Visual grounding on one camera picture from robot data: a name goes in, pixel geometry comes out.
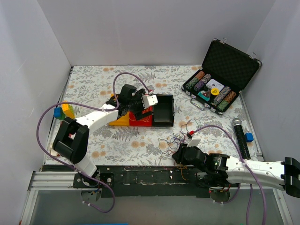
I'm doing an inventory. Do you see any black microphone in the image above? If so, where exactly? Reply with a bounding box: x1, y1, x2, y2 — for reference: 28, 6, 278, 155
232, 118, 251, 159

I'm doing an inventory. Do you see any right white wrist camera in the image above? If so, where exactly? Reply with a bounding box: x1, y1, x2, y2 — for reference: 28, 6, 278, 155
187, 131, 201, 147

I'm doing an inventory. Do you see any yellow toy brick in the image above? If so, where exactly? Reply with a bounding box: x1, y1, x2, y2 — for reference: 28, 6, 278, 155
61, 101, 75, 119

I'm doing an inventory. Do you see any red plastic bin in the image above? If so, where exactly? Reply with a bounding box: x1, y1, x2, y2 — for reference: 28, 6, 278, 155
129, 106, 153, 127

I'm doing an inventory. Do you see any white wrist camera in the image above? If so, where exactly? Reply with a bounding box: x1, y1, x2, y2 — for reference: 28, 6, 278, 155
187, 131, 201, 147
142, 95, 158, 109

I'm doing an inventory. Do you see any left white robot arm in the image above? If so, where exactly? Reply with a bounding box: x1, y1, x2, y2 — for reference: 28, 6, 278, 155
52, 84, 158, 188

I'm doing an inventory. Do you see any blue toy brick left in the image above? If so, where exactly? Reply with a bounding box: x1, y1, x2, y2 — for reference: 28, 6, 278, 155
53, 107, 63, 119

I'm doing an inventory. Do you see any floral table mat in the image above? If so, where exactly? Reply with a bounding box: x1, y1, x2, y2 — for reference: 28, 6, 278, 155
63, 66, 253, 167

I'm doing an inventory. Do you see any yellow plastic bin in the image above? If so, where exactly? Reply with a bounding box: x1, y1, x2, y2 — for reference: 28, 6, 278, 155
108, 93, 131, 127

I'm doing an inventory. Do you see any coloured wire bundle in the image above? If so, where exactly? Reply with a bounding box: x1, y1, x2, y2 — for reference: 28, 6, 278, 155
157, 118, 202, 181

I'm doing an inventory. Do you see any black plastic bin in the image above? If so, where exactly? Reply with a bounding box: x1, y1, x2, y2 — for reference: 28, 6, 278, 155
152, 94, 175, 127

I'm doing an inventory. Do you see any yellow dealer chip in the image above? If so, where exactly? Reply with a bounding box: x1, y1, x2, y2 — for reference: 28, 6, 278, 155
210, 88, 220, 96

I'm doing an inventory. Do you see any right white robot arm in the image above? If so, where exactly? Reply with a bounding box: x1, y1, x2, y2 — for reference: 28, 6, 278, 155
172, 144, 300, 198

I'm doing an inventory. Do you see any green toy brick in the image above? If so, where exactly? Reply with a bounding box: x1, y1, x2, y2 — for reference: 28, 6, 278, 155
58, 112, 66, 120

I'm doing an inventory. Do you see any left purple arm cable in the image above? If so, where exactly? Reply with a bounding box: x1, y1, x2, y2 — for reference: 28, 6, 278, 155
37, 72, 153, 213

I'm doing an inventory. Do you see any black poker chip case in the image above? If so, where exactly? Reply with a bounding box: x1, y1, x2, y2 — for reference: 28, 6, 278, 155
181, 39, 262, 115

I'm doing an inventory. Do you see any blue toy block right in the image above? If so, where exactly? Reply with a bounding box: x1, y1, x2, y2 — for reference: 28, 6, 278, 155
245, 133, 254, 143

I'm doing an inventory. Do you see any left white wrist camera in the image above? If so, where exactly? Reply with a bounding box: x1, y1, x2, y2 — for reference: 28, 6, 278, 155
142, 95, 158, 109

